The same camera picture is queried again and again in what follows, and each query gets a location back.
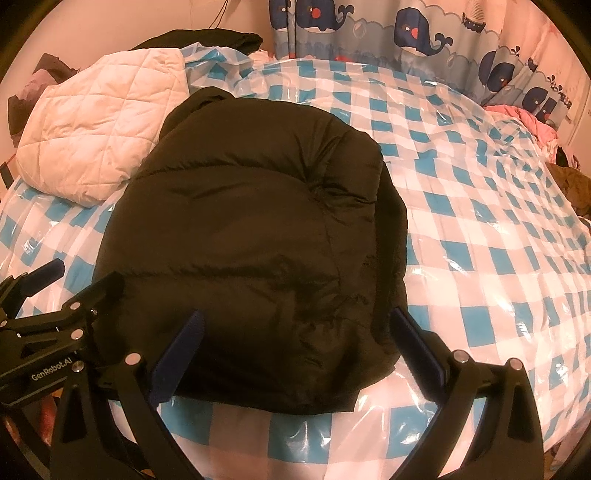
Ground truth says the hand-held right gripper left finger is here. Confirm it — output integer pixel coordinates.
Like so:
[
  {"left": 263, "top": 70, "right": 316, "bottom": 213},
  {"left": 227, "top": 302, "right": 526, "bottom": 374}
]
[{"left": 50, "top": 310, "right": 205, "bottom": 480}]

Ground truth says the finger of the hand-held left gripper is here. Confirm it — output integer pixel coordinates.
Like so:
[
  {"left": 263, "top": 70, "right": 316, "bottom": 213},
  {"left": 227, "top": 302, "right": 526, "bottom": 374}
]
[
  {"left": 54, "top": 271, "right": 125, "bottom": 334},
  {"left": 0, "top": 258, "right": 65, "bottom": 320}
]

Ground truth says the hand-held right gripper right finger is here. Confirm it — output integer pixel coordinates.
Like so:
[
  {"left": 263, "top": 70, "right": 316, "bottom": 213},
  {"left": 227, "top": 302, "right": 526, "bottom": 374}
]
[{"left": 390, "top": 308, "right": 543, "bottom": 480}]

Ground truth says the black puffer jacket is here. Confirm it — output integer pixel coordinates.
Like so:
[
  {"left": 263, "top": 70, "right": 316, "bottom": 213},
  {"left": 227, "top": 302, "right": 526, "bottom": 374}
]
[{"left": 92, "top": 86, "right": 409, "bottom": 414}]

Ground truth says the blue white checkered plastic sheet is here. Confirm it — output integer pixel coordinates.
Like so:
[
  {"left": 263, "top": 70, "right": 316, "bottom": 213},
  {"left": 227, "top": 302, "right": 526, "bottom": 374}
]
[{"left": 0, "top": 44, "right": 591, "bottom": 480}]

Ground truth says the dark grey cloth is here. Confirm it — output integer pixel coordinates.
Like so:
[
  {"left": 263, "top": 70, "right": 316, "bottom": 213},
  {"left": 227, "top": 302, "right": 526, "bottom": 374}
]
[{"left": 8, "top": 53, "right": 79, "bottom": 112}]

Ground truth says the brown cloth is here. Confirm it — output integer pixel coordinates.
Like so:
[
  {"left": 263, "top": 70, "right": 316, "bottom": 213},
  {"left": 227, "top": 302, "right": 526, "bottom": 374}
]
[{"left": 549, "top": 161, "right": 591, "bottom": 217}]

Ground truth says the pink cloth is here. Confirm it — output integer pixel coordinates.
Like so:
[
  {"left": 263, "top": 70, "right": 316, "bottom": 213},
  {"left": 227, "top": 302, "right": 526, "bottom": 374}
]
[{"left": 485, "top": 104, "right": 559, "bottom": 148}]

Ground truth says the black cloth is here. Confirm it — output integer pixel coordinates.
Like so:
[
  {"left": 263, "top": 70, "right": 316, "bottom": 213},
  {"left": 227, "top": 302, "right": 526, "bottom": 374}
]
[{"left": 131, "top": 28, "right": 264, "bottom": 60}]

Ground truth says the whale print curtain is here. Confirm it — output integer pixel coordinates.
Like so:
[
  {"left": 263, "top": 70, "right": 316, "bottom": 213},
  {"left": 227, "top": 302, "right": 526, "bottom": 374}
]
[{"left": 269, "top": 0, "right": 573, "bottom": 123}]

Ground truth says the thin black cable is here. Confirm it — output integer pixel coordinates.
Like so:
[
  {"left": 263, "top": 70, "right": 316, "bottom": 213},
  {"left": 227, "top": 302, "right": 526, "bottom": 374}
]
[{"left": 210, "top": 0, "right": 232, "bottom": 31}]

